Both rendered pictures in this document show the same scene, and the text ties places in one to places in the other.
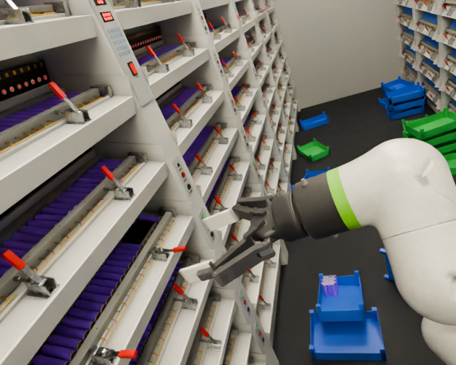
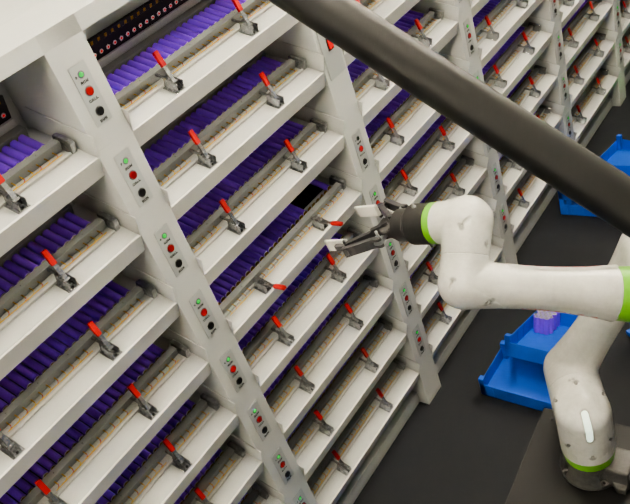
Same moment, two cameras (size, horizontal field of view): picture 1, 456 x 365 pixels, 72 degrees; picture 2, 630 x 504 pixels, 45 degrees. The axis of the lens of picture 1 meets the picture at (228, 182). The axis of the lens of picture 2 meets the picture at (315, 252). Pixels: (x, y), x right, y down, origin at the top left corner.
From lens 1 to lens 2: 124 cm
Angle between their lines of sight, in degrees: 22
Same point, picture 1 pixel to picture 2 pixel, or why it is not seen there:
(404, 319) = (617, 384)
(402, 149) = (460, 205)
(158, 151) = (339, 125)
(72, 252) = (254, 207)
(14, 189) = (232, 162)
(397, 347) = not seen: hidden behind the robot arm
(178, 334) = (321, 297)
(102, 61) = (303, 37)
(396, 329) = not seen: hidden behind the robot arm
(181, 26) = not seen: outside the picture
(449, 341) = (552, 368)
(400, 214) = (445, 242)
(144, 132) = (329, 104)
